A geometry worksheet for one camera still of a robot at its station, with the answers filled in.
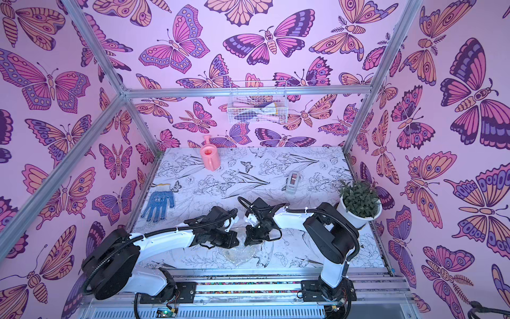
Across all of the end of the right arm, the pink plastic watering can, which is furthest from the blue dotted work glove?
the end of the right arm

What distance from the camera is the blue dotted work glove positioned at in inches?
38.0

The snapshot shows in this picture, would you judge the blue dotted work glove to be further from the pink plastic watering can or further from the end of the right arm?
the end of the right arm
